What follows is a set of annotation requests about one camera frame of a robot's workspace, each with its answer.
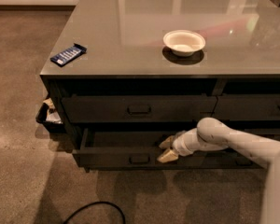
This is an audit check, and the dark grey drawer cabinet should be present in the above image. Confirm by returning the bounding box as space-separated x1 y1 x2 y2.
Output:
39 0 280 174

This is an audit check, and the black bin with trash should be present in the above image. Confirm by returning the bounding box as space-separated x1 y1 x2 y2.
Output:
35 97 65 133

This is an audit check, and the black floor cable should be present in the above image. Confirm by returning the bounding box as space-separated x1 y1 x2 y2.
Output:
63 201 126 224

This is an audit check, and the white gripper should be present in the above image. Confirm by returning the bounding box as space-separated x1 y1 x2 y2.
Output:
157 130 199 163

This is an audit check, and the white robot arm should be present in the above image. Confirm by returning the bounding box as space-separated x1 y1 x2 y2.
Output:
157 118 280 224

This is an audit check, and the white bowl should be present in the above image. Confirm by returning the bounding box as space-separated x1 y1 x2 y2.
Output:
163 30 206 57

